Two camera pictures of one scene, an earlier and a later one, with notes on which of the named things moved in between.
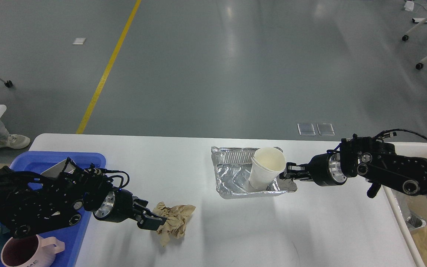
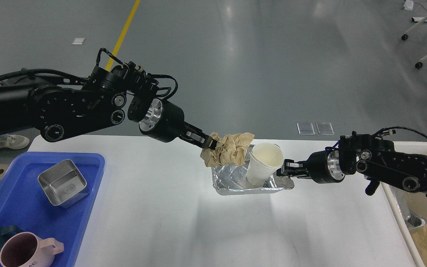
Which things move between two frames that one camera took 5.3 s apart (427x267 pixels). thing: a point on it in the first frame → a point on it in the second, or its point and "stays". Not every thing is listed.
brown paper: (176, 216) → (231, 149)
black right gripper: (326, 169) stays
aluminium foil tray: (232, 167) stays
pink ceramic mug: (30, 251) stays
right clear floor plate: (325, 129) stays
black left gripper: (119, 207) → (166, 123)
